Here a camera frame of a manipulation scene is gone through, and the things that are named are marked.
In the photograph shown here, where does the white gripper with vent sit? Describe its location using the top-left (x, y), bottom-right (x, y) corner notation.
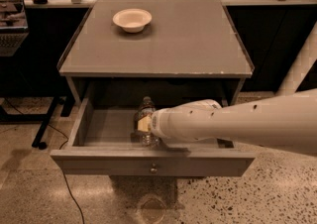
top-left (137, 108), bottom-right (172, 139)

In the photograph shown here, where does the clear plastic water bottle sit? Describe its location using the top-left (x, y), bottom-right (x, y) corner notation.
top-left (133, 96), bottom-right (159, 147)

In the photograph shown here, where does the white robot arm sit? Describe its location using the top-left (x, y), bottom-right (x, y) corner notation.
top-left (137, 26), bottom-right (317, 156)

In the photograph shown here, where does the open grey top drawer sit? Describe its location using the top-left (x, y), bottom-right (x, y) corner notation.
top-left (51, 98), bottom-right (256, 177)

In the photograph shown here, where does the round metal drawer knob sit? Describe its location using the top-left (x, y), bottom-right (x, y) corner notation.
top-left (150, 164), bottom-right (158, 173)

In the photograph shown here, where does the grey cabinet with counter top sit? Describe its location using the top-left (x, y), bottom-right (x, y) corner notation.
top-left (57, 0), bottom-right (256, 107)

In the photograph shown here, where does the white paper bowl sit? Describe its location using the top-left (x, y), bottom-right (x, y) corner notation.
top-left (113, 9), bottom-right (152, 34)

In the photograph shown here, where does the black table leg frame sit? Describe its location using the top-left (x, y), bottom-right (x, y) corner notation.
top-left (0, 97), bottom-right (74, 150)

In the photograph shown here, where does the black floor cable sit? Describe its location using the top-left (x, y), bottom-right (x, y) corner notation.
top-left (49, 123), bottom-right (86, 224)

